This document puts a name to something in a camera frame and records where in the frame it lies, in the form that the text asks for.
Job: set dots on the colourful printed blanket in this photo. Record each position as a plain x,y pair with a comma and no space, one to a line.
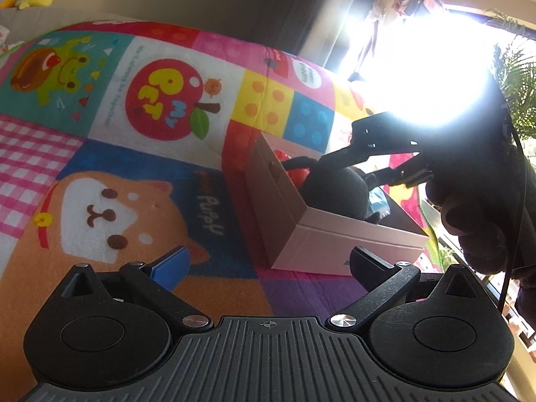
125,176

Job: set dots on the red plastic toy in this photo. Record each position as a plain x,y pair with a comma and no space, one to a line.
295,171

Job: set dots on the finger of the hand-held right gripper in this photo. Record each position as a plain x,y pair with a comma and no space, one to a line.
368,142
402,176

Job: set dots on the pink cardboard box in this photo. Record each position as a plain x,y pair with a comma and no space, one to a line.
335,238

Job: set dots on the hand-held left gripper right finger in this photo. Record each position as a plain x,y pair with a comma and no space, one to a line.
368,266

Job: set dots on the black plush toy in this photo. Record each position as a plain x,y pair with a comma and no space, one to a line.
335,192

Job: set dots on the green potted plant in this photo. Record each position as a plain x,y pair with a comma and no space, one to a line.
517,75

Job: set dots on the person's right hand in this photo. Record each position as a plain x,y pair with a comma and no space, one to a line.
481,226

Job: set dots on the blue white packet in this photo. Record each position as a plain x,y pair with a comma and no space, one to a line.
379,203

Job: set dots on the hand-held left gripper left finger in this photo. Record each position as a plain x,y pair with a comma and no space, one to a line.
171,267

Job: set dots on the dark curtain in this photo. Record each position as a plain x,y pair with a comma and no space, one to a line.
301,4

